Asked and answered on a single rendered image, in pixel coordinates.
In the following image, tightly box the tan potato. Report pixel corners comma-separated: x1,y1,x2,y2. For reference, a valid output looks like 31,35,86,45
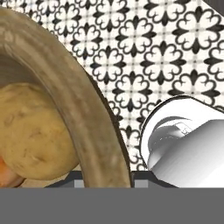
0,81,80,182

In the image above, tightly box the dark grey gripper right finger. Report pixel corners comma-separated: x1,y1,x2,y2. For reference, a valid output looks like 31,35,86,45
130,171,178,189

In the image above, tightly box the orange chicken drumstick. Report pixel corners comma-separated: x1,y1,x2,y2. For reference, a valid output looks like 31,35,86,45
0,155,26,188

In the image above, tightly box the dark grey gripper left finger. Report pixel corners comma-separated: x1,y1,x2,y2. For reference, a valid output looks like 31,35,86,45
45,171,86,189

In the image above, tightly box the beige stone bowl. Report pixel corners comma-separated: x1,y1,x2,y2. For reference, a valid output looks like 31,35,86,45
0,6,133,189

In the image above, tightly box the white rounded cylinder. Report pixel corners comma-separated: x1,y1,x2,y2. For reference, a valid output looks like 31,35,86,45
140,95,224,189

